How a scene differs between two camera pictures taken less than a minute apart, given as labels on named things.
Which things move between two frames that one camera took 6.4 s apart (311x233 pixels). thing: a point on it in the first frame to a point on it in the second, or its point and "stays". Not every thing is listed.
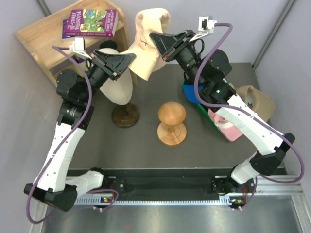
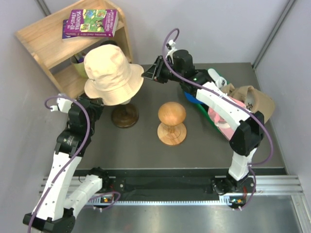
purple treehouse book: x=98 y=23 stays
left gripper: x=112 y=65 to x=96 y=104
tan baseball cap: x=262 y=105 stays
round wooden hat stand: x=172 y=131 stays
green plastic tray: x=204 y=108 stays
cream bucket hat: x=148 y=59 to x=112 y=79
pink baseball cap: x=232 y=133 stays
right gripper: x=170 y=47 to x=155 y=70
